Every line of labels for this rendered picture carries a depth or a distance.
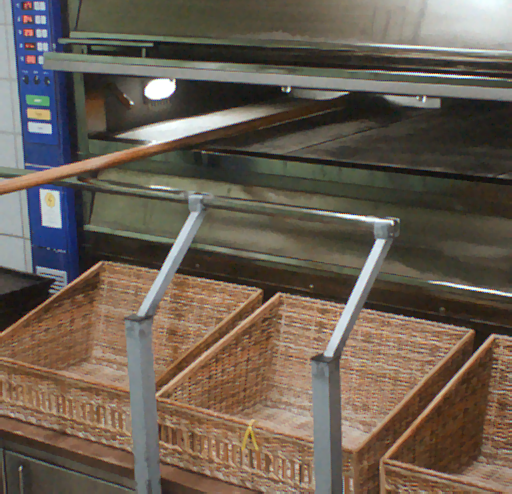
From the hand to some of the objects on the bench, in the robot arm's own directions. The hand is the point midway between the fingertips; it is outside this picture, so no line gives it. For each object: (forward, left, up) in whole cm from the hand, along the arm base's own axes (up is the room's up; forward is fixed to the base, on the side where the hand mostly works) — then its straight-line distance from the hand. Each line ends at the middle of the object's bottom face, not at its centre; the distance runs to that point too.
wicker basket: (+19, +71, -88) cm, 115 cm away
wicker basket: (+78, +70, -88) cm, 137 cm away
